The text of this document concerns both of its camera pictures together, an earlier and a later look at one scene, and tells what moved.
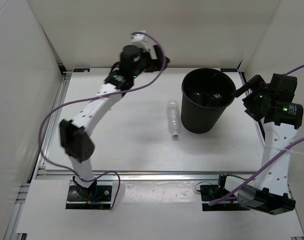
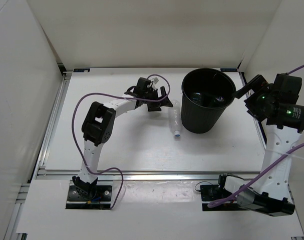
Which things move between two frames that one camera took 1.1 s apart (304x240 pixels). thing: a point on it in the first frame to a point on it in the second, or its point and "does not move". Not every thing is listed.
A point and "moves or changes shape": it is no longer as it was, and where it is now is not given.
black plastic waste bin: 206,92 does not move
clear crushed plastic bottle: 174,114 does not move
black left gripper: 153,63 to 166,102
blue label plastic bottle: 216,95 moves or changes shape
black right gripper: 253,112 does not move
